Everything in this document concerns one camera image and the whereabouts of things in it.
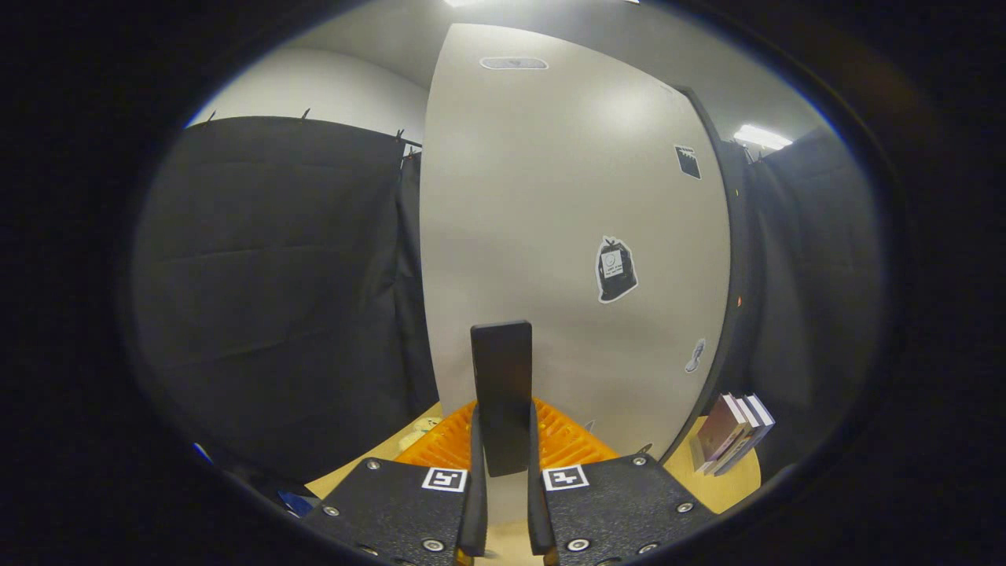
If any grey book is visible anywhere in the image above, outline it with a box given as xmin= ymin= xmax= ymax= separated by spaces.
xmin=711 ymin=397 xmax=763 ymax=475

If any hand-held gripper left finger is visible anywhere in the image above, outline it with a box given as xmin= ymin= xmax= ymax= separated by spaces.
xmin=303 ymin=401 xmax=488 ymax=566

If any beige cabinet door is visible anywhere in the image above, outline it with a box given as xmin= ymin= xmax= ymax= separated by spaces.
xmin=419 ymin=24 xmax=732 ymax=524

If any black backdrop cloth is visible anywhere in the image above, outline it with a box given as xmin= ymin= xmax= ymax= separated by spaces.
xmin=130 ymin=116 xmax=889 ymax=484

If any small ceiling light panel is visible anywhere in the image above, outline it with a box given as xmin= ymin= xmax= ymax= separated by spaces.
xmin=733 ymin=124 xmax=793 ymax=151

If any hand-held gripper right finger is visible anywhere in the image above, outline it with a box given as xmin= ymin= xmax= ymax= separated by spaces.
xmin=527 ymin=397 xmax=718 ymax=566

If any black door handle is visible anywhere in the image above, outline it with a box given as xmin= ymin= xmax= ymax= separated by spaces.
xmin=470 ymin=321 xmax=533 ymax=478

